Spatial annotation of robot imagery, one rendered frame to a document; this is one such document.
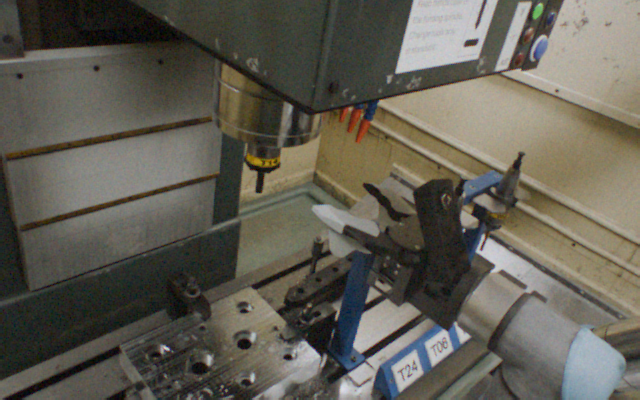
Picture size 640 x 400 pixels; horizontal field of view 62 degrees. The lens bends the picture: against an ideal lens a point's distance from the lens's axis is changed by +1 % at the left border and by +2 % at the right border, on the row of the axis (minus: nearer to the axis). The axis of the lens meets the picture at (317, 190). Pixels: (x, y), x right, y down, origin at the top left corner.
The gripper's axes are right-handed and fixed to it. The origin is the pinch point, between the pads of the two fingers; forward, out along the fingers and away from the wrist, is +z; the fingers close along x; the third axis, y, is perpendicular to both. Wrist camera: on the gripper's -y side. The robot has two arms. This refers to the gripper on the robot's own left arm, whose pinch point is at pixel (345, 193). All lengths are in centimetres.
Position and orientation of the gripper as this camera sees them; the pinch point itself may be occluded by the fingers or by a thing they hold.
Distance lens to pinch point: 68.8
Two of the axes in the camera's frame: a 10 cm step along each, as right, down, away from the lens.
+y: -1.9, 8.2, 5.4
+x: 6.8, -2.9, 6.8
